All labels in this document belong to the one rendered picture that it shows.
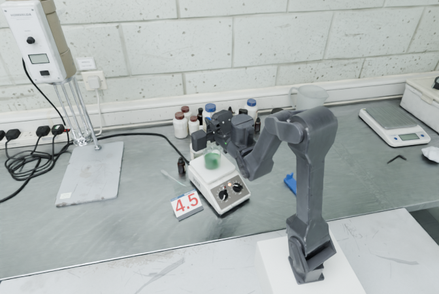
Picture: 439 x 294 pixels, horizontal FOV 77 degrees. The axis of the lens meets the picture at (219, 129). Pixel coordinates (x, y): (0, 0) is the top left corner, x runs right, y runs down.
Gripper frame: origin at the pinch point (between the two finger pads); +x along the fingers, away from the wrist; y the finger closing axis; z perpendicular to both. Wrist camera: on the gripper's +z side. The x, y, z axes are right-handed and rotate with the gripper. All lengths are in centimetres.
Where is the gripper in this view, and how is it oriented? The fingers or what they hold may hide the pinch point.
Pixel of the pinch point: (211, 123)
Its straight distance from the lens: 84.0
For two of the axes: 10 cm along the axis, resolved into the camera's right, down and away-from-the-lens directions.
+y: -8.4, 3.3, -4.4
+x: -5.5, -5.1, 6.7
